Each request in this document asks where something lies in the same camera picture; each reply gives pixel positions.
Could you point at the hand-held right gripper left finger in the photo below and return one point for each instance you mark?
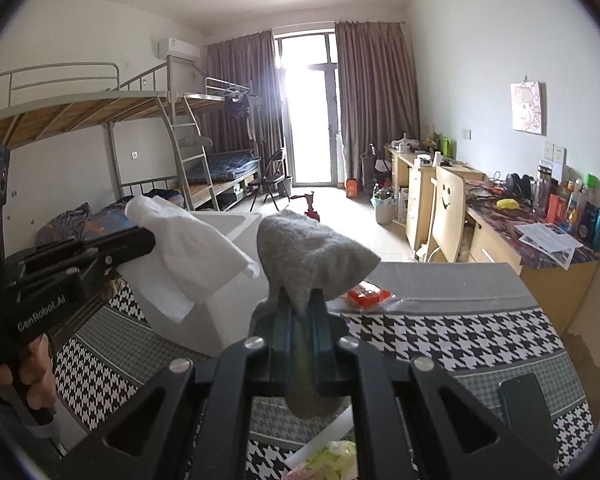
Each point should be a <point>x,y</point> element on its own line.
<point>280,340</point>

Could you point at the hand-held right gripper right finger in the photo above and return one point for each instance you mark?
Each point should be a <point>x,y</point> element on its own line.
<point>325,340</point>

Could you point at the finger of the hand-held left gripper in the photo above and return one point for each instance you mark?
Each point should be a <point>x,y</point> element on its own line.
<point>130,257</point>
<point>125,237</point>

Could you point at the white foam box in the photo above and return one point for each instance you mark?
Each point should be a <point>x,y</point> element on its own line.
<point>235,320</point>

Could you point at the white cloth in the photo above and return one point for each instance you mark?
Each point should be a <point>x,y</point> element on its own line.
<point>190,250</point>

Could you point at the grey cloth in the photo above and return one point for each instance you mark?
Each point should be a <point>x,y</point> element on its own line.
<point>310,255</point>

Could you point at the green tissue packet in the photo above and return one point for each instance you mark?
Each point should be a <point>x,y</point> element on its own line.
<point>330,462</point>

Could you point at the person's left hand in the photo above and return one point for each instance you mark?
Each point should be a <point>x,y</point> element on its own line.
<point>37,375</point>

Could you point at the red snack packet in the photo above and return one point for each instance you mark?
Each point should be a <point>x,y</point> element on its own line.
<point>367,296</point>

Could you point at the blue orange quilt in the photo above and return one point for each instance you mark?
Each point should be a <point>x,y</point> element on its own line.
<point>65,225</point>

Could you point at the metal bunk bed blue mattress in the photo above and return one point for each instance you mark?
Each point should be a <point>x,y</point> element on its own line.
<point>215,195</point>

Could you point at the blue checked mattress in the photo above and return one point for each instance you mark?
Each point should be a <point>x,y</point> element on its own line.
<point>225,162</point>

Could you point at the houndstooth tablecloth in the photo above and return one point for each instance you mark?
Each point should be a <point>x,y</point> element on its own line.
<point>454,330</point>

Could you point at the small red floor object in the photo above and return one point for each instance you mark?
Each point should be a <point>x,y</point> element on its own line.
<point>311,207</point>

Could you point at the large metal bunk bed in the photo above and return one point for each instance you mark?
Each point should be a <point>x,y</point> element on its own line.
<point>80,110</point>

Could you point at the white bucket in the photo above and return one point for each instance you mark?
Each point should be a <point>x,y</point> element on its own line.
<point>384,212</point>

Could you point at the orange bag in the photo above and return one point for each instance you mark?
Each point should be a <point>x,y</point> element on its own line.
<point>353,189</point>

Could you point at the black folding chair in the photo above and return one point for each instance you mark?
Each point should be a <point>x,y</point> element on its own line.
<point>275,165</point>

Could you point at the wooden smiley chair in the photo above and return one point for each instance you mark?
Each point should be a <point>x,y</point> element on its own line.
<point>447,220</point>

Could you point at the dark hanging clothes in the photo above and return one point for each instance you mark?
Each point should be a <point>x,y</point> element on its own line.
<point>237,107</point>

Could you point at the brown curtain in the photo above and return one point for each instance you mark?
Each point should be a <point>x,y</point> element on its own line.
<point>374,100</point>
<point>235,75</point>

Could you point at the white air conditioner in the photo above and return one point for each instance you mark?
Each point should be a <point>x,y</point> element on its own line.
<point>177,47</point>

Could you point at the glass balcony door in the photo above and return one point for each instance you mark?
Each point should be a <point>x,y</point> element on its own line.
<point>310,125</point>

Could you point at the black smartphone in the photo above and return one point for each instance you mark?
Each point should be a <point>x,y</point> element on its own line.
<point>529,410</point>

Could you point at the small yellow object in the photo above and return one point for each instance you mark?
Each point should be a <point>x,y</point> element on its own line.
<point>508,204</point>

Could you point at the green box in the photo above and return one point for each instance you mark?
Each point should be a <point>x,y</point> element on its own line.
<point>445,146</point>

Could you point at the light wooden desk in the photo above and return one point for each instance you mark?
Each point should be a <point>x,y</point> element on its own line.
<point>554,290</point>

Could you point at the printed papers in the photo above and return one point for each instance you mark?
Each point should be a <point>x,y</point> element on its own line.
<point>549,240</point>

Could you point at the row of toiletry bottles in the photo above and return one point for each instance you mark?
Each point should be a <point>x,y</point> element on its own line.
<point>589,225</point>

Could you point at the white wall socket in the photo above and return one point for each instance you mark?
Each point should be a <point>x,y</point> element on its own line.
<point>554,153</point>

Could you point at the pink wall picture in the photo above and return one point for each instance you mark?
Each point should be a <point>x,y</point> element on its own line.
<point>528,107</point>

